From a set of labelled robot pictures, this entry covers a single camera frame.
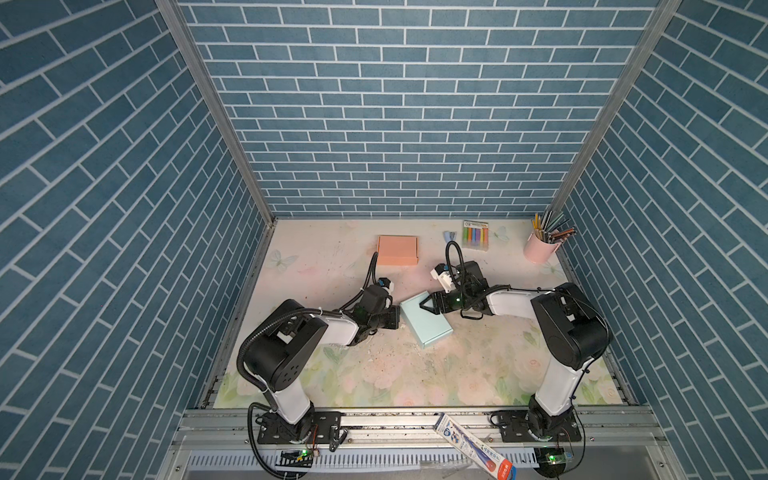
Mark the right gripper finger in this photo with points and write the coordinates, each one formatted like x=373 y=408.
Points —
x=434 y=300
x=435 y=308

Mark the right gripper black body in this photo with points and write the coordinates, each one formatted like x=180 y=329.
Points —
x=460 y=299

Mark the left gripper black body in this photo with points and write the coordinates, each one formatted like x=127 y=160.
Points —
x=373 y=321

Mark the light blue cardboard box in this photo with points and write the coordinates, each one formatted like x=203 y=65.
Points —
x=427 y=327

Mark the pink cardboard box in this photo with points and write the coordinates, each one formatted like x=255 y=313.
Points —
x=398 y=251

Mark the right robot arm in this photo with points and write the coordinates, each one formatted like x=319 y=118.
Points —
x=573 y=331

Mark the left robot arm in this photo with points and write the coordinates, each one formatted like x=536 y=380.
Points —
x=274 y=354

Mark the toothpaste tube box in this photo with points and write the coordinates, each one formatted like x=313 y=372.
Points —
x=490 y=461

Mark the coloured marker pack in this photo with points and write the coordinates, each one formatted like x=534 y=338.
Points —
x=475 y=235

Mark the pink pencil cup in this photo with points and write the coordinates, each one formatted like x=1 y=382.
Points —
x=538 y=251

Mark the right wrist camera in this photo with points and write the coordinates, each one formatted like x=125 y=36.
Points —
x=443 y=274

